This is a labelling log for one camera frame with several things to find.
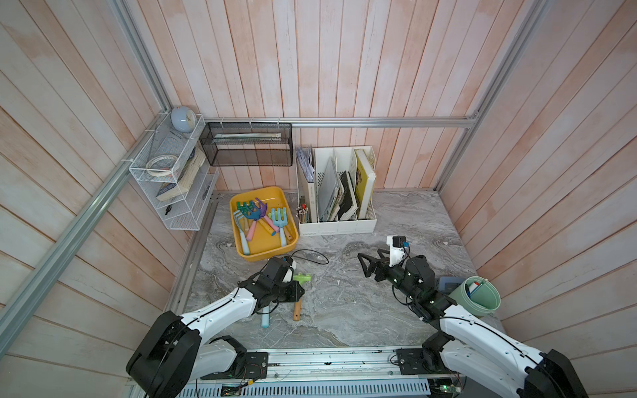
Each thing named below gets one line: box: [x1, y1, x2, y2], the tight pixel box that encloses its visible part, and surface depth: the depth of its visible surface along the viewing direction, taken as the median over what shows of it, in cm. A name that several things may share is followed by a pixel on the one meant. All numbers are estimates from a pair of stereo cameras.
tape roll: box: [145, 154, 179, 177], surface depth 76 cm
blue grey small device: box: [438, 276, 466, 295], surface depth 88 cm
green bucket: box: [448, 276, 502, 317], surface depth 78 cm
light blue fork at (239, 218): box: [233, 209, 251, 256], surface depth 103 cm
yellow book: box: [354, 148, 376, 220], surface depth 97 cm
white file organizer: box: [296, 145, 378, 237], surface depth 103 cm
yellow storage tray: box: [229, 186, 300, 263], surface depth 109 cm
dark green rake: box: [236, 200, 253, 214], surface depth 113 cm
